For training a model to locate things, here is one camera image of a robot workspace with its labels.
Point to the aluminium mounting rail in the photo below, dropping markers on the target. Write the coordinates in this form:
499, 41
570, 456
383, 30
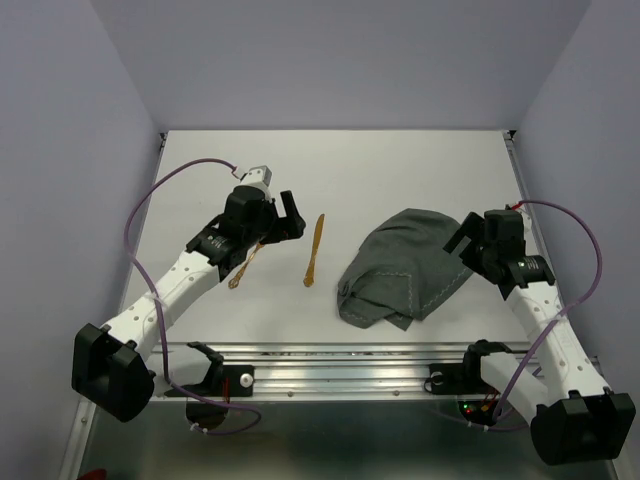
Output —
322, 372

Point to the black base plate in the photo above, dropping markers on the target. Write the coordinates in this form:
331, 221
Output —
449, 379
227, 380

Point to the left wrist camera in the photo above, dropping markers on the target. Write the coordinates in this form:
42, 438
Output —
258, 177

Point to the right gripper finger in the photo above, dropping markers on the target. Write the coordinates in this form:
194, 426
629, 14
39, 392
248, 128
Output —
471, 257
469, 229

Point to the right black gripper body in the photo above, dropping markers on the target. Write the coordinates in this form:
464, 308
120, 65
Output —
485, 252

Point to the gold fork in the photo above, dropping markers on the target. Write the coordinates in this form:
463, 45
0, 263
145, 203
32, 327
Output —
235, 281

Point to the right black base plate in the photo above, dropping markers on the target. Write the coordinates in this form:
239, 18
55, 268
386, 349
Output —
449, 379

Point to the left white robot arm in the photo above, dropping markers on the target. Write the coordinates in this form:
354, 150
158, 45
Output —
109, 361

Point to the red object at corner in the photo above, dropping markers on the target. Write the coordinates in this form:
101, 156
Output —
95, 474

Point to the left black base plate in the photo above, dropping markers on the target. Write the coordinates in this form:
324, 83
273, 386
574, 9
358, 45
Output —
227, 380

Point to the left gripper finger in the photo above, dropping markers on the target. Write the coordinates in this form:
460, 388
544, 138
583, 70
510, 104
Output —
284, 230
292, 215

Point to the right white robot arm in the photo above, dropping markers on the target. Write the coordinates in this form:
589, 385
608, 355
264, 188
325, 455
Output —
571, 411

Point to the grey cloth napkin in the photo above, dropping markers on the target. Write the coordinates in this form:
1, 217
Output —
401, 272

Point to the gold knife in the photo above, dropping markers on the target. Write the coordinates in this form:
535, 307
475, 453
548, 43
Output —
309, 277

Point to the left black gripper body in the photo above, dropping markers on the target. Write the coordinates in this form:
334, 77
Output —
267, 223

